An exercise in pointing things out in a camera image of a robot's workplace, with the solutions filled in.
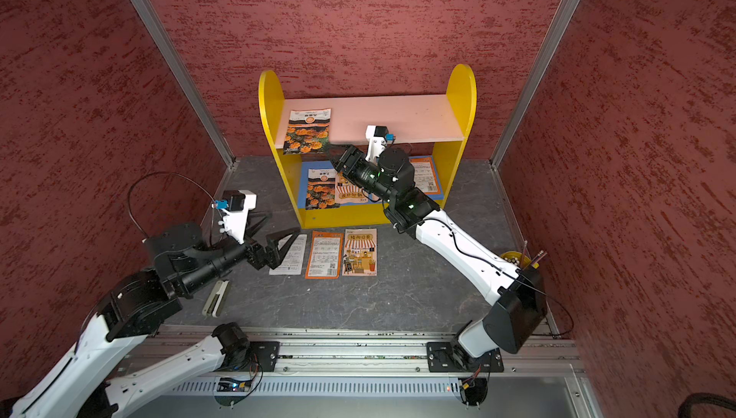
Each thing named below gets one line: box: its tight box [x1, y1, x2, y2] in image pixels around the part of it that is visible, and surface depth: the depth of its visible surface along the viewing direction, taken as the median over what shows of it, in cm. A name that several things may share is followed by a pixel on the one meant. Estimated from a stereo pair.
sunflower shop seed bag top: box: [341, 228, 378, 277], surface depth 96 cm
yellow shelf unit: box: [257, 64, 478, 229], surface depth 78 cm
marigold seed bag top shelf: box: [283, 107, 332, 155], surface depth 73 cm
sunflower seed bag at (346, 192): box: [334, 172, 369, 205], surface depth 94 cm
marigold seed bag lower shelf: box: [304, 168, 341, 210], surface depth 94 cm
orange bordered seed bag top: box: [304, 230, 344, 280], surface depth 94 cm
